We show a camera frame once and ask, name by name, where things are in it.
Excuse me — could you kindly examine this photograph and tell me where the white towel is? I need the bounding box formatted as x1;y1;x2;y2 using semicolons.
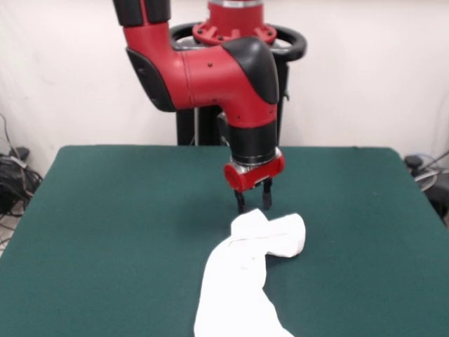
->
194;208;307;337

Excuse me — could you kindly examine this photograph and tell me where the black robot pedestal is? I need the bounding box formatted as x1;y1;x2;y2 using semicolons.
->
170;22;308;147

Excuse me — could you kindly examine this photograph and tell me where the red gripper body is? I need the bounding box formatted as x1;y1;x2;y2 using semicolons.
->
223;153;286;192

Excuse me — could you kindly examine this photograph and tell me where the dark green table cloth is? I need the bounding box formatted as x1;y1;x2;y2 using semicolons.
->
0;145;449;337

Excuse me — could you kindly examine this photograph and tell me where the black cable tangle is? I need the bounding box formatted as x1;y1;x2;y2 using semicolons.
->
0;112;45;243

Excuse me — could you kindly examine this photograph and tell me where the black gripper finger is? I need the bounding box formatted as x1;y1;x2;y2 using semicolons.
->
232;189;247;214
261;178;274;211

